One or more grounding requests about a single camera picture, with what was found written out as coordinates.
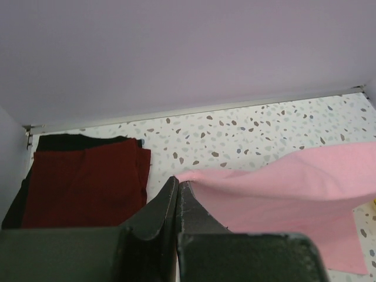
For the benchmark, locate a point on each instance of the pink t shirt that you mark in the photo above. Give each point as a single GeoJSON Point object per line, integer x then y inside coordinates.
{"type": "Point", "coordinates": [311, 191]}

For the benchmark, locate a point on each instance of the folded black t shirt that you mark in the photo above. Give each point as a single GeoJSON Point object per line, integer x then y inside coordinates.
{"type": "Point", "coordinates": [66, 142]}

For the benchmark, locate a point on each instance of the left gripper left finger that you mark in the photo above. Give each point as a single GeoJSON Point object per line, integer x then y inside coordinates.
{"type": "Point", "coordinates": [140, 249]}

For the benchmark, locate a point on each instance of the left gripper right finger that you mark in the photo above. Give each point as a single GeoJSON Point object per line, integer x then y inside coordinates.
{"type": "Point", "coordinates": [208, 251]}

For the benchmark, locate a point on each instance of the aluminium frame rail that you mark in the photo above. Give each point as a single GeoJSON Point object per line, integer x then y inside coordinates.
{"type": "Point", "coordinates": [32, 130]}

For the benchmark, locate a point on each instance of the folded dark red t shirt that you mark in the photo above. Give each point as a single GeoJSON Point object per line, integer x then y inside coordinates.
{"type": "Point", "coordinates": [101, 186]}

